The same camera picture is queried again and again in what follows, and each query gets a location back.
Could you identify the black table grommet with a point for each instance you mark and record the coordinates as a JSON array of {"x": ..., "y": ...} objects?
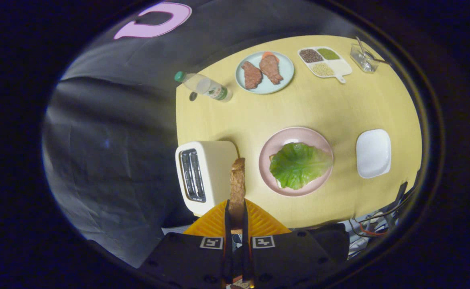
[{"x": 193, "y": 96}]

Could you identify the orange carrot slice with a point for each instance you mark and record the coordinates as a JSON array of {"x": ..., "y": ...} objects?
[{"x": 267, "y": 53}]

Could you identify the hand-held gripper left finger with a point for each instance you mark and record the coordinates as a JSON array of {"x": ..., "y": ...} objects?
[{"x": 190, "y": 261}]

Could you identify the beige grains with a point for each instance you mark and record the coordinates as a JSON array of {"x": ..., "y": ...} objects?
[{"x": 322, "y": 69}]

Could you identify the clear water bottle green cap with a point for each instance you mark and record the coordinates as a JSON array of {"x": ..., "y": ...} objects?
[{"x": 204, "y": 86}]

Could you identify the brown meat piece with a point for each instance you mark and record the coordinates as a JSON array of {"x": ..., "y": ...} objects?
[
  {"x": 252, "y": 75},
  {"x": 271, "y": 68}
]

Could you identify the white divided dish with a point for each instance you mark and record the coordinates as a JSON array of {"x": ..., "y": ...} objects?
[{"x": 341, "y": 66}]

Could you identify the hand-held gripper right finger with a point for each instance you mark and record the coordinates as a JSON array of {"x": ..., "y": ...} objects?
[{"x": 287, "y": 261}]

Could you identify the clear glass container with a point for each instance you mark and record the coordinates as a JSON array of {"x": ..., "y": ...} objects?
[{"x": 363, "y": 61}]

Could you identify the pink plate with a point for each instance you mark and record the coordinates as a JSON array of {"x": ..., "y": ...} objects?
[{"x": 287, "y": 136}]

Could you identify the bread slice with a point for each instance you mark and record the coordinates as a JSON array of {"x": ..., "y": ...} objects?
[{"x": 237, "y": 184}]

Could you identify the thin pale utensil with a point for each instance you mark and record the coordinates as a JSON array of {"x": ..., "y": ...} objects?
[{"x": 361, "y": 46}]

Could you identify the white plate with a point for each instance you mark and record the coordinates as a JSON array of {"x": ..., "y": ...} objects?
[{"x": 373, "y": 154}]

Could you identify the green lettuce leaf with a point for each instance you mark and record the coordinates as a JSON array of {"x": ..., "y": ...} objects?
[{"x": 299, "y": 164}]

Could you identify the green beans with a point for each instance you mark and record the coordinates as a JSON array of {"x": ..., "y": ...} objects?
[{"x": 328, "y": 53}]

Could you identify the cream toaster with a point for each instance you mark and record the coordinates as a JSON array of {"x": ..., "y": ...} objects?
[{"x": 214, "y": 168}]

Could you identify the light blue plate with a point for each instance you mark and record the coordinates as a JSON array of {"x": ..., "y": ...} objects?
[{"x": 267, "y": 89}]

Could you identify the dark brown beans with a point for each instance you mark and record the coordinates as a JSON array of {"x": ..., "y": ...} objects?
[{"x": 310, "y": 55}]

